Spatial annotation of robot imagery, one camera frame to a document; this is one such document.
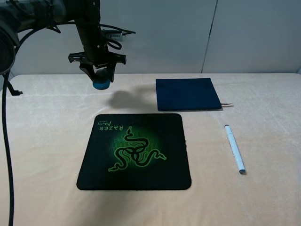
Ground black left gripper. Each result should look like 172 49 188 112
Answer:
68 23 127 82

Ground blue and grey computer mouse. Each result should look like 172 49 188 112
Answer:
93 68 111 90

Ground white marker pen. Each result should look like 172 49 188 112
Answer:
224 124 246 175

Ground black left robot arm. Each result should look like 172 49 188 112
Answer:
0 0 126 81

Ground black green snake mouse pad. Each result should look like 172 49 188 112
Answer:
77 113 191 191

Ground dark blue notebook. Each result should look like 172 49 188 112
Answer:
156 78 232 111

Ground beige table cloth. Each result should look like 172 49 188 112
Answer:
7 73 301 226

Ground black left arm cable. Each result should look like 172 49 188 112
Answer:
1 21 78 226

